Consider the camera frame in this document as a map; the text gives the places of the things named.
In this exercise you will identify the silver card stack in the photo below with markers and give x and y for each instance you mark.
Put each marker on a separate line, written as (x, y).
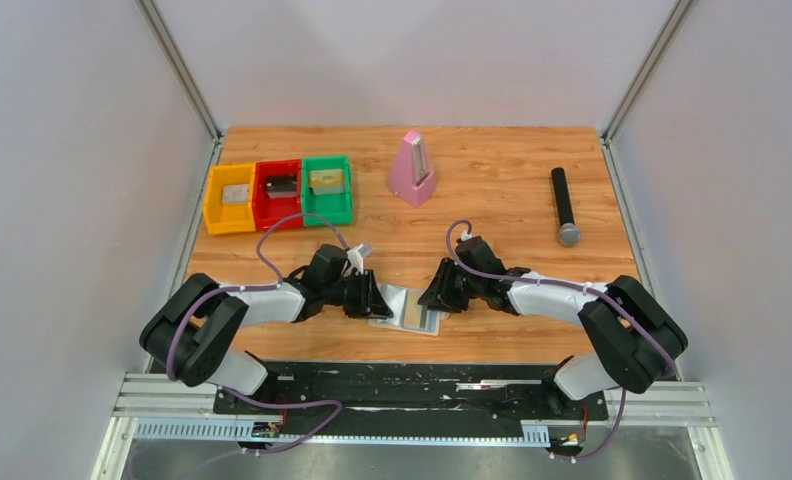
(235, 194)

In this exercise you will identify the black silver microphone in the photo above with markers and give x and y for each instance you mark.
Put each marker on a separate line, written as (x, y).
(569, 234)

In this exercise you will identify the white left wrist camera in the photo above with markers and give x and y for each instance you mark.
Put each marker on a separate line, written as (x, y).
(356, 257)

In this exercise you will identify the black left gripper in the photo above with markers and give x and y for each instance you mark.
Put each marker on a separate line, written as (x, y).
(370, 302)

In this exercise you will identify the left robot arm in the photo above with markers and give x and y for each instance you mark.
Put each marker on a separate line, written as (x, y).
(192, 332)

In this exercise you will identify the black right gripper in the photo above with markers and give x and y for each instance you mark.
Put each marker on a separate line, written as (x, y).
(439, 295)

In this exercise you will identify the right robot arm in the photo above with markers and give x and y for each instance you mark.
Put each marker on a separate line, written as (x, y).
(635, 341)

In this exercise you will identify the gold card stack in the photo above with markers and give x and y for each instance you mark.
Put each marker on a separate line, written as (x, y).
(326, 181)

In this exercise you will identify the green plastic bin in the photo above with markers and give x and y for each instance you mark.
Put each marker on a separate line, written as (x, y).
(336, 209)

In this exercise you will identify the red plastic bin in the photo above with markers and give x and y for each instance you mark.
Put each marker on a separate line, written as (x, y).
(267, 212)

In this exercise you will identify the pink metronome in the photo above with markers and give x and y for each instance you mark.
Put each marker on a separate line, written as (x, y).
(411, 178)

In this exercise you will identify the yellow plastic bin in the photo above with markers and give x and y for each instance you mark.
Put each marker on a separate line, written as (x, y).
(227, 206)

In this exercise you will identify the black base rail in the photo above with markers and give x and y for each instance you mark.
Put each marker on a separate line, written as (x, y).
(398, 403)

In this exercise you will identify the black card stack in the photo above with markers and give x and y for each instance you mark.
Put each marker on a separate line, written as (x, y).
(281, 186)

